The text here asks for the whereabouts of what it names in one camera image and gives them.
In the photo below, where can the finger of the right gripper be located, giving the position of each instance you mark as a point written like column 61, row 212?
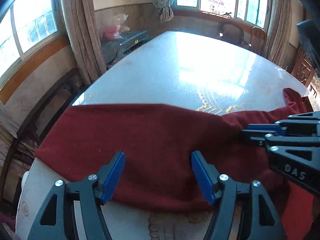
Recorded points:
column 266, row 141
column 306, row 124

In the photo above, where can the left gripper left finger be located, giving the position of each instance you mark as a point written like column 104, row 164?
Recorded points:
column 56, row 216

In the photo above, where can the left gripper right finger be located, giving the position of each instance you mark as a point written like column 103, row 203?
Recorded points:
column 244, row 205

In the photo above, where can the dark red fleece garment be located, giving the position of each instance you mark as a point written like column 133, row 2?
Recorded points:
column 158, row 141

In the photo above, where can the carved wooden door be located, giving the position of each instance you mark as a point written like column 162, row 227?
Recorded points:
column 303, row 71

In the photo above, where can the beige curtain right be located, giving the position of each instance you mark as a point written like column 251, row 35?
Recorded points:
column 277, row 40

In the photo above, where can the wooden chair by window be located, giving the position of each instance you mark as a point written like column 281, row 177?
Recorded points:
column 257, row 41

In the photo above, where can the armchair with red cushion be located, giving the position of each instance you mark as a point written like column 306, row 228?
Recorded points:
column 233, row 34

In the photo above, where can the pink plastic bag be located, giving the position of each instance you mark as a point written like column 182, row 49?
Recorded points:
column 111, row 33

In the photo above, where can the beige curtain left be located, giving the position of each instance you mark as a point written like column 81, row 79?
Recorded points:
column 81, row 27

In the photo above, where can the wire cage crate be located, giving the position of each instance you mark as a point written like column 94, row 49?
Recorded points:
column 114, row 51

